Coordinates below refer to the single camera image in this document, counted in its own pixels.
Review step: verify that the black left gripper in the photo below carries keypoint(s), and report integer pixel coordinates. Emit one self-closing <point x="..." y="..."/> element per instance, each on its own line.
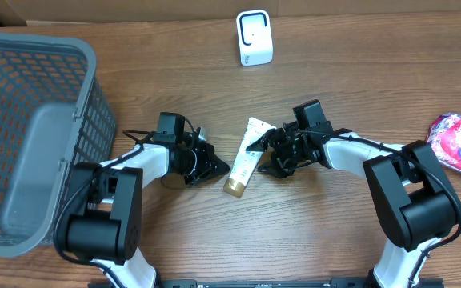
<point x="212" y="162"/>

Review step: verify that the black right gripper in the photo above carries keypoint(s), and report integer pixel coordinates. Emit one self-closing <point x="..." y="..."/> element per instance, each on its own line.
<point x="272" y="140"/>

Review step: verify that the white gold-capped tube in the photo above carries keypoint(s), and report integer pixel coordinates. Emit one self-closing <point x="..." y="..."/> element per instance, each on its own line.
<point x="246" y="161"/>

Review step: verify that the red purple snack packet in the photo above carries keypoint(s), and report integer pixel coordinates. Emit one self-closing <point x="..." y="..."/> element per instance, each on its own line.
<point x="444" y="137"/>

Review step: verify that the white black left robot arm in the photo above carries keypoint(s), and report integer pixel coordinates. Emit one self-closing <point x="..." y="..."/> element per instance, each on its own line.
<point x="100" y="225"/>

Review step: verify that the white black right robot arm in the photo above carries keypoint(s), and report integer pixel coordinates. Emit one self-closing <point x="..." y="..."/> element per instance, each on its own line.
<point x="415" y="203"/>

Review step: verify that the white barcode scanner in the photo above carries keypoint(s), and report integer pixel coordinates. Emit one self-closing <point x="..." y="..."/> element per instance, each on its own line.
<point x="254" y="37"/>

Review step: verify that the grey plastic basket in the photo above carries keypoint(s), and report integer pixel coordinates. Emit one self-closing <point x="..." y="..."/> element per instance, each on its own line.
<point x="53" y="115"/>

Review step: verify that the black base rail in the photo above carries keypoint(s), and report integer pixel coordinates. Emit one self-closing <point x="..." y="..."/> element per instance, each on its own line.
<point x="332" y="283"/>

